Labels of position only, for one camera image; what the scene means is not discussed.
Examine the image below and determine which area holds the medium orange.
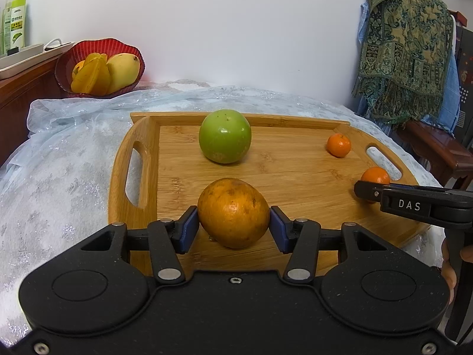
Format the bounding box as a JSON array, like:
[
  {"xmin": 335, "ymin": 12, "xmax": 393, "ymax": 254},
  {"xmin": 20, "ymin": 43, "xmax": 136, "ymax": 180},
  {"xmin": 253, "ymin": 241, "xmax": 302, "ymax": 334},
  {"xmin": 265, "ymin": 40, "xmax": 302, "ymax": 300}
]
[{"xmin": 360, "ymin": 167, "xmax": 391, "ymax": 184}]

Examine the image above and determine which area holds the snowflake white tablecloth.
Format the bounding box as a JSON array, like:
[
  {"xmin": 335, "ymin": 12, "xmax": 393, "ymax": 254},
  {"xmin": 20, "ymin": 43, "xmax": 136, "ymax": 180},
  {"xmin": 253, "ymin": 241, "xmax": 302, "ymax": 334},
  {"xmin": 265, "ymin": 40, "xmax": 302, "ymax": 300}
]
[{"xmin": 1, "ymin": 82, "xmax": 436, "ymax": 346}]

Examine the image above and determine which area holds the yellow mango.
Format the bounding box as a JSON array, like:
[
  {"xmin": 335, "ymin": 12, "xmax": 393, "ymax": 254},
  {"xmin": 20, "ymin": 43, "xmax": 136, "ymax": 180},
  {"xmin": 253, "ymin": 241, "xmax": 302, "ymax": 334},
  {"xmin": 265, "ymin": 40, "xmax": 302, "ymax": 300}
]
[{"xmin": 107, "ymin": 53, "xmax": 140, "ymax": 95}]

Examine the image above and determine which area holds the wooden side cabinet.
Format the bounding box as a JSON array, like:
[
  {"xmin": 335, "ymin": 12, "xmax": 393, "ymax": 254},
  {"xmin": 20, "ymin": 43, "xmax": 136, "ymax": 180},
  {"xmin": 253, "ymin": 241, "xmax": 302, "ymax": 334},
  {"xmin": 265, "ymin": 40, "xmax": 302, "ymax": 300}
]
[{"xmin": 1, "ymin": 43, "xmax": 73, "ymax": 163}]

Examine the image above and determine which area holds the yellow starfruit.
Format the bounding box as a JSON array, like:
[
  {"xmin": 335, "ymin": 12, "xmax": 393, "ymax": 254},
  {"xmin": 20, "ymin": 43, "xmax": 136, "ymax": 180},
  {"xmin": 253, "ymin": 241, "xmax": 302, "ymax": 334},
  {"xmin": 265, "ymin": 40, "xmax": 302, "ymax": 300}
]
[{"xmin": 71, "ymin": 53, "xmax": 111, "ymax": 96}]

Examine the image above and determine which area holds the red fruit bowl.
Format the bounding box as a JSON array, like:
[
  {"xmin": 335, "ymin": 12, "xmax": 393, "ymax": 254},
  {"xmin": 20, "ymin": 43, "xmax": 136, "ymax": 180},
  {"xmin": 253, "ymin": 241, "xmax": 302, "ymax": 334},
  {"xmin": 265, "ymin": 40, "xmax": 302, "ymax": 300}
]
[{"xmin": 54, "ymin": 38, "xmax": 145, "ymax": 98}]

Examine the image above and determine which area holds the white tray on cabinet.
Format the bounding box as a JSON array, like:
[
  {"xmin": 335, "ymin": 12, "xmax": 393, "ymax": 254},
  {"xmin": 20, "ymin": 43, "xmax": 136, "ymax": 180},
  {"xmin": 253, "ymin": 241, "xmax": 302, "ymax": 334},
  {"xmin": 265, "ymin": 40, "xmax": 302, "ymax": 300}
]
[{"xmin": 1, "ymin": 44, "xmax": 43, "ymax": 79}]

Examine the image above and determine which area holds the green white bottle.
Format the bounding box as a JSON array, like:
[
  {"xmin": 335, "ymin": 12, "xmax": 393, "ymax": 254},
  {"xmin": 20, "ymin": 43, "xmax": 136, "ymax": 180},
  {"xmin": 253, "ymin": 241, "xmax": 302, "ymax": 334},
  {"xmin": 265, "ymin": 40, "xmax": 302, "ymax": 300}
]
[{"xmin": 10, "ymin": 0, "xmax": 26, "ymax": 50}]

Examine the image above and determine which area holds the green patterned shawl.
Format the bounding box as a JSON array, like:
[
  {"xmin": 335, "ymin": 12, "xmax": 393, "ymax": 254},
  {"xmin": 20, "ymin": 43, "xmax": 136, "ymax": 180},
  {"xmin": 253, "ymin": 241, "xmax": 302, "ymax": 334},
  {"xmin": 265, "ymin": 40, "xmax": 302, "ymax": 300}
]
[{"xmin": 354, "ymin": 0, "xmax": 453, "ymax": 125}]

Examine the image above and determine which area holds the bamboo serving tray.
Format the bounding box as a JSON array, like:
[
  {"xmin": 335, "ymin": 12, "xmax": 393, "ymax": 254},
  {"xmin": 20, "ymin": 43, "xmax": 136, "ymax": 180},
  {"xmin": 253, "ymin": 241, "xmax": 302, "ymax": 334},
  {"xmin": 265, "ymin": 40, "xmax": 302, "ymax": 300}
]
[{"xmin": 107, "ymin": 110, "xmax": 431, "ymax": 278}]

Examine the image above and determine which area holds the green apple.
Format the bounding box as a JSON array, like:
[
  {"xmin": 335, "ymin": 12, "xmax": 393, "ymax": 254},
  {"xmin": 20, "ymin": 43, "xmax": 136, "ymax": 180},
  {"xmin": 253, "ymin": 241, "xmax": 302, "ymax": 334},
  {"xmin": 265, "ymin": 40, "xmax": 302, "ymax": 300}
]
[{"xmin": 199, "ymin": 109, "xmax": 252, "ymax": 164}]

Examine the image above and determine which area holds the large brownish orange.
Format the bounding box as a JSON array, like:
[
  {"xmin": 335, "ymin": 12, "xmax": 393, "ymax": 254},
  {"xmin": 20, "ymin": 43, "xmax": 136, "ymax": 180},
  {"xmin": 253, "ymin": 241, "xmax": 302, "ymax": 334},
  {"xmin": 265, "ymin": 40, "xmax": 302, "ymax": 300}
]
[{"xmin": 197, "ymin": 178, "xmax": 270, "ymax": 249}]

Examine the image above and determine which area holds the wooden chair right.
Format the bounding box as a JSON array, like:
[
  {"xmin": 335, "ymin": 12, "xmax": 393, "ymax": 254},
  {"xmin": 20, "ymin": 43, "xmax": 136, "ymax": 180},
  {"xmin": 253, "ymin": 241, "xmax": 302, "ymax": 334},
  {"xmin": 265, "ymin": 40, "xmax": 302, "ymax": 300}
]
[{"xmin": 396, "ymin": 121, "xmax": 473, "ymax": 190}]

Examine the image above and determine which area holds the small mandarin orange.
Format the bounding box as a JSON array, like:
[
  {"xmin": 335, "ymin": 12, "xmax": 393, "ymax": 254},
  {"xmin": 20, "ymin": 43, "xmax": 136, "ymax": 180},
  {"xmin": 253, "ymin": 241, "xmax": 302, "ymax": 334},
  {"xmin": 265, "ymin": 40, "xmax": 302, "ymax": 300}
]
[{"xmin": 326, "ymin": 133, "xmax": 351, "ymax": 158}]

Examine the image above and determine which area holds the person's right hand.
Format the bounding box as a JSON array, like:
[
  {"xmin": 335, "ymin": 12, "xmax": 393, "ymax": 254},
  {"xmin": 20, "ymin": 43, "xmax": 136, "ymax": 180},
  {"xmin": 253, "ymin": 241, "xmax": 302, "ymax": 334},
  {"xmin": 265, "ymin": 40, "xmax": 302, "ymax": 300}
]
[{"xmin": 441, "ymin": 239, "xmax": 473, "ymax": 303}]

